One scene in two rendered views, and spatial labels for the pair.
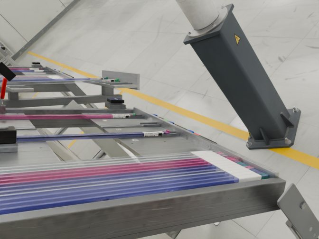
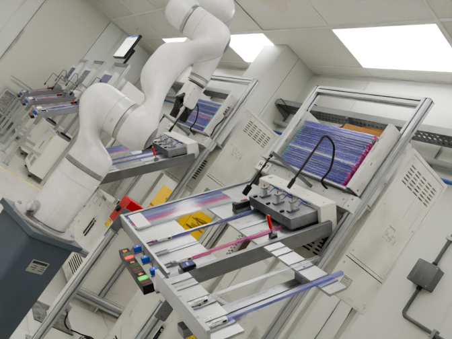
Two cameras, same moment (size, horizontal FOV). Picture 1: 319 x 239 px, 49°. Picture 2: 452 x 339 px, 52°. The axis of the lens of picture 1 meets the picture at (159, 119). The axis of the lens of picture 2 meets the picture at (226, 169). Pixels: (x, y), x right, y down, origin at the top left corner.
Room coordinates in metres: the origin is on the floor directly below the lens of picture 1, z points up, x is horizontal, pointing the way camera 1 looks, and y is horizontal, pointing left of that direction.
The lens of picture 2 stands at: (2.70, -0.48, 1.00)
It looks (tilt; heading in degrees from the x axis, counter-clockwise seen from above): 5 degrees up; 163
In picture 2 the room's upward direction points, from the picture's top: 35 degrees clockwise
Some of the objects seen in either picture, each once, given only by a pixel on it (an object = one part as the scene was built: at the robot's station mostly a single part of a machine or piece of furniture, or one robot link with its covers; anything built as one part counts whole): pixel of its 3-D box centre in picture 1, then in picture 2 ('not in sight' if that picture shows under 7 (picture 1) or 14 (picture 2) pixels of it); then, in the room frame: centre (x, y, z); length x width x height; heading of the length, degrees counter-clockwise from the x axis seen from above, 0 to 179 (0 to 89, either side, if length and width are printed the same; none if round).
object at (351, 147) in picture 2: not in sight; (329, 155); (0.75, 0.49, 1.52); 0.51 x 0.13 x 0.27; 13
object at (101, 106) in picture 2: not in sight; (99, 128); (1.33, -0.45, 1.00); 0.19 x 0.12 x 0.24; 72
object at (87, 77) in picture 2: not in sight; (70, 111); (-5.33, -0.80, 0.95); 1.37 x 0.82 x 1.90; 103
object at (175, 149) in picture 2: not in sight; (128, 206); (-0.70, 0.10, 0.66); 1.01 x 0.73 x 1.31; 103
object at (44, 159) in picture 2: not in sight; (87, 124); (-3.92, -0.47, 0.95); 1.36 x 0.82 x 1.90; 103
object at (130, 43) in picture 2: not in sight; (129, 50); (-3.89, -0.61, 2.10); 0.58 x 0.14 x 0.41; 13
